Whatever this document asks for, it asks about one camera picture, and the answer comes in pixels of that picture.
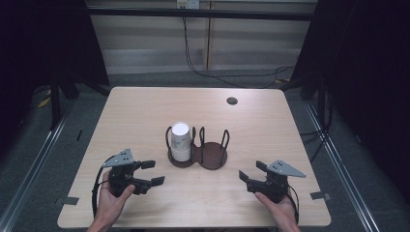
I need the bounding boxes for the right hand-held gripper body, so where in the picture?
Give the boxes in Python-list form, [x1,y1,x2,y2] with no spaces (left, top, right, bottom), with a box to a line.
[246,159,307,204]

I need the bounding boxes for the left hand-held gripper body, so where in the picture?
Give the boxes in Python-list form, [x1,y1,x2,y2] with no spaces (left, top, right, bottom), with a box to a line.
[102,148,153,198]

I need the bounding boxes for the dark brown wire cup holder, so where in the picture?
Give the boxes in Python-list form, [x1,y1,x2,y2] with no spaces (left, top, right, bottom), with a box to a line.
[164,125,231,171]

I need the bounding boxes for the white paper cup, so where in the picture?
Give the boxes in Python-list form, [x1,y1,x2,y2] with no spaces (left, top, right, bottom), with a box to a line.
[170,121,192,152]
[170,147,191,163]

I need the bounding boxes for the person's right hand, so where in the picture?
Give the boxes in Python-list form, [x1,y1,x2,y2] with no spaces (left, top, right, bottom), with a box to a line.
[254,191,300,227]

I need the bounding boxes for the person's left hand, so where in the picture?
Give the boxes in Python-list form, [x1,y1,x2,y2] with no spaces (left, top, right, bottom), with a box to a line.
[96,169,136,224]

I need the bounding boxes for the grey tape piece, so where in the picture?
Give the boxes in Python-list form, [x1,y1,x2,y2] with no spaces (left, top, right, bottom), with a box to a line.
[53,196,80,207]
[309,190,332,201]

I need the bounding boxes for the black curtain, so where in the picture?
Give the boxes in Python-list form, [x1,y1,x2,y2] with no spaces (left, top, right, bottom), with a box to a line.
[289,0,410,204]
[0,0,111,159]

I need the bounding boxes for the black horizontal bar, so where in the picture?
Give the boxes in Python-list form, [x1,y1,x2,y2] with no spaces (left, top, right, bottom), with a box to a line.
[86,7,318,22]

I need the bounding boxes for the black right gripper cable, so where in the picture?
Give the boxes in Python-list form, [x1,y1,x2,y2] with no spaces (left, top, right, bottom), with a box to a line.
[285,183,301,224]

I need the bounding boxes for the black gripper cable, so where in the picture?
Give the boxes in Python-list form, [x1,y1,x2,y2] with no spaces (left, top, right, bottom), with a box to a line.
[91,154,114,220]
[285,183,301,224]

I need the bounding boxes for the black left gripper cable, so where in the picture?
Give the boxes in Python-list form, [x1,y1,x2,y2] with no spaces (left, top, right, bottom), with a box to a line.
[91,154,114,220]

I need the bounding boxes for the black floor cables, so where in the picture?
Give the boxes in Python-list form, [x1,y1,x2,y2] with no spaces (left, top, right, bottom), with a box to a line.
[299,85,335,163]

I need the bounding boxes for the metal floor rail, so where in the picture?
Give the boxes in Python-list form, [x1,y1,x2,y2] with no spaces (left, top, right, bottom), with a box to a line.
[0,101,74,232]
[303,100,383,232]

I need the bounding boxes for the long black wall cable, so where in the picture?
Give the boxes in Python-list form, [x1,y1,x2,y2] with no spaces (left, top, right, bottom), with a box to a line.
[182,8,295,90]

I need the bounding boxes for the white wall socket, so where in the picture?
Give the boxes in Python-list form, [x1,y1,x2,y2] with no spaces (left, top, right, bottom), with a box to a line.
[176,0,201,10]

